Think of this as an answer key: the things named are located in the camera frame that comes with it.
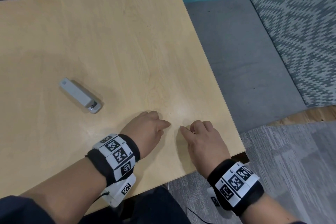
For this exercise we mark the person's left hand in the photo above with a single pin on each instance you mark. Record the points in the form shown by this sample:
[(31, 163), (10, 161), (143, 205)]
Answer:
[(143, 132)]

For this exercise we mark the person's right hand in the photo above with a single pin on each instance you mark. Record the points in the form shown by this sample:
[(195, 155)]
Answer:
[(206, 147)]

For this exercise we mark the person's right thumb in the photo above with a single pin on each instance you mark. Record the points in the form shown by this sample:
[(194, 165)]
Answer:
[(186, 130)]

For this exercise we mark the person's left thumb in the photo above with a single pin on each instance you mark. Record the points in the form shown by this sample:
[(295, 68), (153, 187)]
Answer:
[(164, 125)]

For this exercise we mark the person's left forearm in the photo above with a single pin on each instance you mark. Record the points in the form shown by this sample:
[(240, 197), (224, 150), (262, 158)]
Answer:
[(65, 189)]

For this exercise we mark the person's right forearm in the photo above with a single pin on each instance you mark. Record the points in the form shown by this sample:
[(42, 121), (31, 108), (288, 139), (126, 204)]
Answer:
[(273, 212)]

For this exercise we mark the black wristband with marker tiles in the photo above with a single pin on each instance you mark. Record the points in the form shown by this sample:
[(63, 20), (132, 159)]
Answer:
[(249, 195), (105, 163)]

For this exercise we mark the person's dark trousers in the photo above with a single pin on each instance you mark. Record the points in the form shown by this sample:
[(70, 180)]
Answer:
[(147, 208)]

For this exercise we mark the grey sofa seat cushion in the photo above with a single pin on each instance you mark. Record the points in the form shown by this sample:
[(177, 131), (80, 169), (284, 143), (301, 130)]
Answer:
[(241, 66)]

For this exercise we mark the grey stapler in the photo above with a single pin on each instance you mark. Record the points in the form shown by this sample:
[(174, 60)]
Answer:
[(80, 95)]

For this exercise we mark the grey patterned rug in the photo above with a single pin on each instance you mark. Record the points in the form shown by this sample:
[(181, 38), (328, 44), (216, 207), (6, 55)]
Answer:
[(294, 158)]

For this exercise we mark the person's dark sleeve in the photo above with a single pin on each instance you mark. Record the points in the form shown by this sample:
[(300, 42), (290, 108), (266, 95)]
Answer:
[(15, 210)]

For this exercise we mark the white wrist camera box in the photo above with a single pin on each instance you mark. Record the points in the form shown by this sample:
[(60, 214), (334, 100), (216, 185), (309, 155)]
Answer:
[(214, 197), (118, 192)]

